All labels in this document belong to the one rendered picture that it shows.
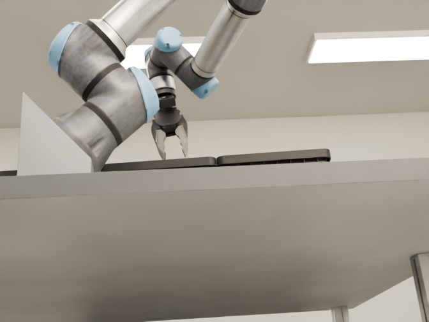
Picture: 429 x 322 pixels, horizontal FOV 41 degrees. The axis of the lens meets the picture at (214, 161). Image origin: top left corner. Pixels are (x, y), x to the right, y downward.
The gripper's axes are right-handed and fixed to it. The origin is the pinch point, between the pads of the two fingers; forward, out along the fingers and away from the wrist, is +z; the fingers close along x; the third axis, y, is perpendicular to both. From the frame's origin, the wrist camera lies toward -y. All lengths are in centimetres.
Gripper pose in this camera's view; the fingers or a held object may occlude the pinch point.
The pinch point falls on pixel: (173, 153)
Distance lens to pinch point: 159.9
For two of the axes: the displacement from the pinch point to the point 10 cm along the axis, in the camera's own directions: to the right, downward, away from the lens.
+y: 0.2, 3.6, 9.3
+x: -9.8, 1.9, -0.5
